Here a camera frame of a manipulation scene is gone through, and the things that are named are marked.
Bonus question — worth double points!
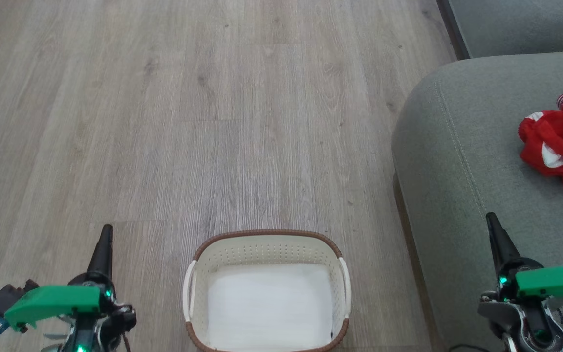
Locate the grey sofa seat cushion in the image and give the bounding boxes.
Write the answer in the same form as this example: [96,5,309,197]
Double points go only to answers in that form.
[391,49,563,352]

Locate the grey sofa section dark base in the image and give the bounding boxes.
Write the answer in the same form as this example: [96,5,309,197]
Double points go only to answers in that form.
[436,0,563,60]

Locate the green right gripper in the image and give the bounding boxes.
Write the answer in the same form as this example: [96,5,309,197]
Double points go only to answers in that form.
[485,212,563,302]

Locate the cream laundry basket brown rim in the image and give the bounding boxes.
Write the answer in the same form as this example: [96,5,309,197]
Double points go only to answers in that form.
[182,229,352,352]

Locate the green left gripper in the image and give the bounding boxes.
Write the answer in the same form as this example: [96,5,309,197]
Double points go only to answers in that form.
[3,224,114,332]

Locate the red knit-trimmed shorts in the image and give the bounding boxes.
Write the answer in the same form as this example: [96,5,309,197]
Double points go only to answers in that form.
[518,110,563,195]

